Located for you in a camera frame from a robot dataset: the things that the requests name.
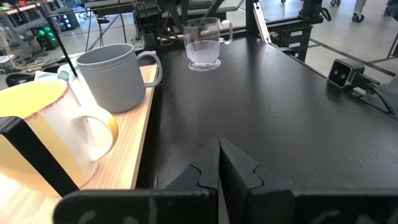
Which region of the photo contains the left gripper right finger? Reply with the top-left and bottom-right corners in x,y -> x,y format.
219,138 -> 398,224

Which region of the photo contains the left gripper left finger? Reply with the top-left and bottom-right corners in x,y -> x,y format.
52,138 -> 220,224

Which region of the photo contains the grey mug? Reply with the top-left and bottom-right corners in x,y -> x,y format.
75,42 -> 164,114

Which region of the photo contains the yellow ceramic mug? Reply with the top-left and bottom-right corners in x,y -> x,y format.
0,79 -> 119,197

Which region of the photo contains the clear plastic cup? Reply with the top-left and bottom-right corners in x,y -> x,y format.
182,17 -> 234,72

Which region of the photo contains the black cabinet with white labels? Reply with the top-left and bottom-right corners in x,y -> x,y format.
270,26 -> 313,63

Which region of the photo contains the light blue cloth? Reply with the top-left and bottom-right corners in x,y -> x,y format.
33,61 -> 78,83

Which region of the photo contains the computer tower with white lights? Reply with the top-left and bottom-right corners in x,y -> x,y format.
60,12 -> 81,31

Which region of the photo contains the computer tower with green lights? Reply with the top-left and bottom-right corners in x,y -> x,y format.
32,24 -> 60,51

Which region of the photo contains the small grey table camera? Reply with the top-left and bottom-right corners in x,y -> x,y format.
328,58 -> 366,91

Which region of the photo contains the black camera cable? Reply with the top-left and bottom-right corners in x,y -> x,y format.
354,76 -> 398,118

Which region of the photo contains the black frame post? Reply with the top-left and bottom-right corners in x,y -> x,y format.
245,0 -> 265,40

